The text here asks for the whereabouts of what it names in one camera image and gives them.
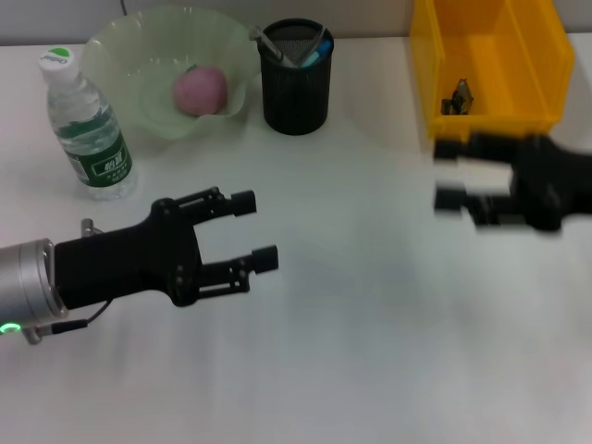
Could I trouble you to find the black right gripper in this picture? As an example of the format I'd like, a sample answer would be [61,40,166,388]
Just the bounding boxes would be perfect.
[433,132,592,236]

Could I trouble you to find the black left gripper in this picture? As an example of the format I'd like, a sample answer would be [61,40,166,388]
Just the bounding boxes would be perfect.
[53,187,280,310]

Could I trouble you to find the pink peach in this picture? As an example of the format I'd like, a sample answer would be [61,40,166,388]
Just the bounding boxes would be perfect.
[173,64,228,117]

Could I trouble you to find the grey ballpoint pen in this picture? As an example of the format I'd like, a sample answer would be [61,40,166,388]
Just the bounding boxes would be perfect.
[249,25,293,67]

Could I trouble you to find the blue capped scissors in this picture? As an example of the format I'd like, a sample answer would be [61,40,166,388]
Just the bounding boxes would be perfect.
[300,39,334,67]

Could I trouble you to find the clear green-label water bottle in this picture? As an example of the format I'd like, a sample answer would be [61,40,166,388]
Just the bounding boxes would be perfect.
[37,44,138,203]

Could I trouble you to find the black mesh pen holder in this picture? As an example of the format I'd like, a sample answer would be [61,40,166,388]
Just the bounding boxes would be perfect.
[257,18,334,137]

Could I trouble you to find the pale green fruit bowl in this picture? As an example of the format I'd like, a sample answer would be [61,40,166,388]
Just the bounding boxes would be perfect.
[82,6,263,142]

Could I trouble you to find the yellow plastic bin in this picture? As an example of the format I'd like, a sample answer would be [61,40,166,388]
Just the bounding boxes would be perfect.
[409,0,576,152]

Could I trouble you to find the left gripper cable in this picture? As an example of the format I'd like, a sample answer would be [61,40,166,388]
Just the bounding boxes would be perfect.
[25,218,113,347]

